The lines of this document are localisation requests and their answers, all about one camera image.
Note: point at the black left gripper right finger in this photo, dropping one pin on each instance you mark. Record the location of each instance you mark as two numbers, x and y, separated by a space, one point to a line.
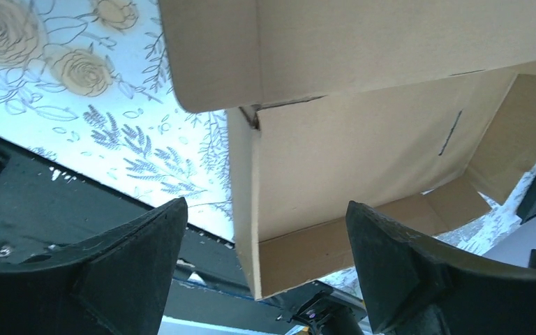
415 284

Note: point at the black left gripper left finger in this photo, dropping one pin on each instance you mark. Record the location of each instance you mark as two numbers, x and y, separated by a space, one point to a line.
114 283

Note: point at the cardboard box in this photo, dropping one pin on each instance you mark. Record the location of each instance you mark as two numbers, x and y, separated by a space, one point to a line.
423 110

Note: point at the floral patterned table mat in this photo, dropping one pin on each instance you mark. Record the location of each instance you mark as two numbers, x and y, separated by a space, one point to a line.
89 84

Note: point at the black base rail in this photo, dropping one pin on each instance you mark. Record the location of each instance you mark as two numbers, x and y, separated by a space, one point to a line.
39 214

